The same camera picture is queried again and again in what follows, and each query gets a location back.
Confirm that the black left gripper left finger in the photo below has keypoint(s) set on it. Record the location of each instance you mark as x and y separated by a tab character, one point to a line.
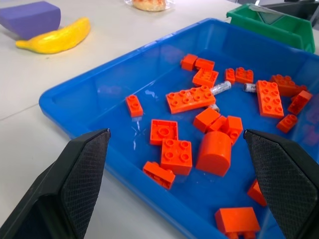
74	179

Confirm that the orange two-stud brick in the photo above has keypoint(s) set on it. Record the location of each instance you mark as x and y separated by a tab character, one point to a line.
134	105
229	75
287	123

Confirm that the orange eight-stud flat plate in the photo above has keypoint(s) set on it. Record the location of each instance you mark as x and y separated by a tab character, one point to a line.
190	99

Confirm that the silver AA battery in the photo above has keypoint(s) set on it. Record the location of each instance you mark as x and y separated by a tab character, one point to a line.
221	87
250	87
213	107

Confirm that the bread in clear wrapper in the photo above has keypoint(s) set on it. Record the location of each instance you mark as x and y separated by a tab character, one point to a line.
149	5

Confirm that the green plastic bin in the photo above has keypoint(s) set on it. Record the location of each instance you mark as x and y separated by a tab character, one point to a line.
286	35

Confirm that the orange rounded arch block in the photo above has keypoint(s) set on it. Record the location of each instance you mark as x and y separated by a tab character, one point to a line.
214	154

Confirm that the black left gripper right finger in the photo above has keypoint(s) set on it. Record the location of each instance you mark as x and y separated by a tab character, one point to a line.
286	179

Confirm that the orange eight-stud brick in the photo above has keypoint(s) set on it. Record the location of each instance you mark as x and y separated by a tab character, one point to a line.
286	85
270	99

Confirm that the purple foam block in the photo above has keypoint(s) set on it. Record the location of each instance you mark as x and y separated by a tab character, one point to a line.
30	17

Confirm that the yellow toy banana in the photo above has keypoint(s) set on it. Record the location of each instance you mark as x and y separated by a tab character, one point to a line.
57	39

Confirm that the blue plastic tray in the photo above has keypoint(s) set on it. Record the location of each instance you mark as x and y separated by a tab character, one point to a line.
112	94

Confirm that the orange four-stud brick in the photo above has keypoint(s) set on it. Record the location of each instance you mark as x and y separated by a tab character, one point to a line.
244	75
205	77
176	156
163	132

